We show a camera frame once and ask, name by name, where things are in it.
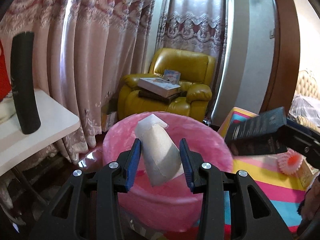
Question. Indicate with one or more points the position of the red bag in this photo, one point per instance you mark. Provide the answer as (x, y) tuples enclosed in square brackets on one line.
[(5, 86)]

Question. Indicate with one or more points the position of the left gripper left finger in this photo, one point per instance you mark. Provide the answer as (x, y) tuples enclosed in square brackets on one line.
[(86, 206)]

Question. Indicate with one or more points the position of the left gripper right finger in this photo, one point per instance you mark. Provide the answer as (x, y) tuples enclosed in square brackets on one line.
[(253, 216)]

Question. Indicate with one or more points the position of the black cardboard box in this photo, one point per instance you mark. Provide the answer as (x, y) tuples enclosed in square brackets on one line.
[(258, 135)]

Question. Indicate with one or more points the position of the yellow leather armchair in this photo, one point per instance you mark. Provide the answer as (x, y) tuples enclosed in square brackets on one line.
[(197, 72)]

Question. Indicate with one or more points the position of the person right hand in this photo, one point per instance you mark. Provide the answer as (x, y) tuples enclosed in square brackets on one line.
[(310, 206)]

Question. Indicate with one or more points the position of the brown wooden door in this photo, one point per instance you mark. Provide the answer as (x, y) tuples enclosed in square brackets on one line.
[(286, 58)]

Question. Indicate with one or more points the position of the pink lined trash bin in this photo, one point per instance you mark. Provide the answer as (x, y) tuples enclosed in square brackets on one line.
[(169, 204)]

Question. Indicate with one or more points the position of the white side table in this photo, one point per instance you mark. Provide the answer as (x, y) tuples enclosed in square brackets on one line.
[(56, 123)]

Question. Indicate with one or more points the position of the beige printed carton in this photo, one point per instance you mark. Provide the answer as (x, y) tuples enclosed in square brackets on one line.
[(307, 173)]

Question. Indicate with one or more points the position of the striped colourful table cloth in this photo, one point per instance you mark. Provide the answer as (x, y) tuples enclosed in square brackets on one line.
[(285, 191)]

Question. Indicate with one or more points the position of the small blue picture box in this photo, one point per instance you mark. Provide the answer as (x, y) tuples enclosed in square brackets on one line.
[(172, 76)]

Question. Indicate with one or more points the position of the pink lace curtain left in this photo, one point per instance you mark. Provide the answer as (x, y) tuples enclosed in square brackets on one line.
[(82, 48)]

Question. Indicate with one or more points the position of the tufted beige headboard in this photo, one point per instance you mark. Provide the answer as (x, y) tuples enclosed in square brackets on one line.
[(307, 85)]

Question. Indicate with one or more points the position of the pink lace curtain back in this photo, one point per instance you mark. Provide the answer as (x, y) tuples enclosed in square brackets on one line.
[(193, 25)]

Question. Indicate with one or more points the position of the grey striped duvet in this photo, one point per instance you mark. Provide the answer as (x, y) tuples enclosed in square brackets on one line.
[(306, 107)]

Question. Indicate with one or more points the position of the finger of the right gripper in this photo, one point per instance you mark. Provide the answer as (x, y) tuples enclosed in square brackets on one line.
[(302, 140)]

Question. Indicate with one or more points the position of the black cylinder tube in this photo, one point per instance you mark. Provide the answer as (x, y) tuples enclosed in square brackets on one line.
[(21, 73)]

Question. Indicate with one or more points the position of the pink foam fruit net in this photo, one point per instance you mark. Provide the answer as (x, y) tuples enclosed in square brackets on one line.
[(289, 162)]

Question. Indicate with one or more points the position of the pink lace curtain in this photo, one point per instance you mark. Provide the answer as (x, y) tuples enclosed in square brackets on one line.
[(82, 48), (193, 25)]

